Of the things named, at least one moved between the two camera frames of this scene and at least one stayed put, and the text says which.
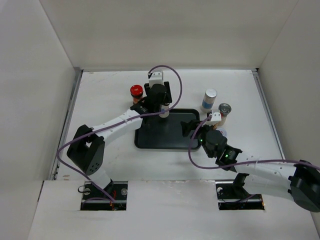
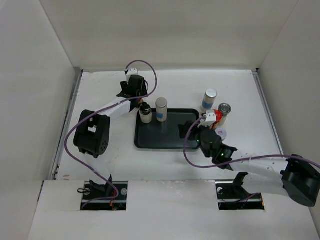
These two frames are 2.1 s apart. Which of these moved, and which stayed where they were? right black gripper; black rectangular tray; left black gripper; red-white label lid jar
Moved: left black gripper
Stayed: right black gripper; red-white label lid jar; black rectangular tray
